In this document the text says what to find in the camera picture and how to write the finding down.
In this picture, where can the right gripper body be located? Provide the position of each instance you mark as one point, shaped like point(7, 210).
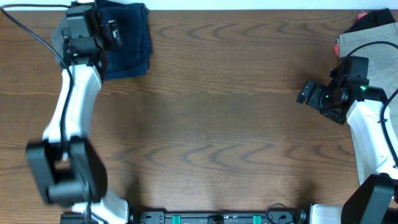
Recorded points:
point(310, 94)

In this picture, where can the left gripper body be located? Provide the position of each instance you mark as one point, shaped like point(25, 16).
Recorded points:
point(109, 35)

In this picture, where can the navy blue shorts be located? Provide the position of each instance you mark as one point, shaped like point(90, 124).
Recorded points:
point(131, 59)

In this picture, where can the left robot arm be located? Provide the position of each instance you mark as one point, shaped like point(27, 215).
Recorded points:
point(66, 168)

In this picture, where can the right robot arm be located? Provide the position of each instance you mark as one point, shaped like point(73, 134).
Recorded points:
point(249, 118)

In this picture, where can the folded grey shorts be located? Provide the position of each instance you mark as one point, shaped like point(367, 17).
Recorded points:
point(60, 37)

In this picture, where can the beige khaki shorts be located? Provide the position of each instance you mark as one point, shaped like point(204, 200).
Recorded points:
point(370, 148)

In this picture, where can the black garment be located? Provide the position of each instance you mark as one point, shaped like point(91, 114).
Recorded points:
point(369, 20)

